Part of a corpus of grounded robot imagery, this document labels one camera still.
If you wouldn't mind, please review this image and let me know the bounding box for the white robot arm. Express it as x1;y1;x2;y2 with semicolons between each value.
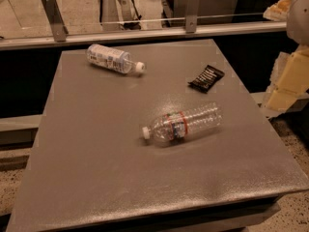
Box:
287;0;309;45

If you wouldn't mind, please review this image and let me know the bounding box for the clear bottle red label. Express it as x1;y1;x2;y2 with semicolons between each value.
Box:
142;101;223;143

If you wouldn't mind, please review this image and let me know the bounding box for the bottle with white blue label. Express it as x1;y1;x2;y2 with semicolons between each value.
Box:
86;44;146;74

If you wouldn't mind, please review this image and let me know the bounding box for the black snack wrapper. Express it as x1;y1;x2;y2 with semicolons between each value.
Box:
188;65;225;93

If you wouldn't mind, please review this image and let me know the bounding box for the yellow foam block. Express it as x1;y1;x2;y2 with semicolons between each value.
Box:
262;45;309;113

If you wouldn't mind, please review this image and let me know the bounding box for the black cable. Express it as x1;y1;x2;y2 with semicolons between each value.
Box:
128;0;143;21

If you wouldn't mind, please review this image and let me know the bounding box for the right metal bracket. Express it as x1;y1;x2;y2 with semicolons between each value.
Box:
185;0;200;33

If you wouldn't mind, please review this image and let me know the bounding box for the metal bracket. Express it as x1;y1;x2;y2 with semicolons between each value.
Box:
185;0;200;33
41;0;69;42

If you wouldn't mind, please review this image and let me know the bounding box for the left metal bracket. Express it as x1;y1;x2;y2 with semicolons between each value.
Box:
41;0;69;42

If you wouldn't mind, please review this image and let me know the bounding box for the grey metal rail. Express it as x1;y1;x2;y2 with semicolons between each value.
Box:
0;21;286;51

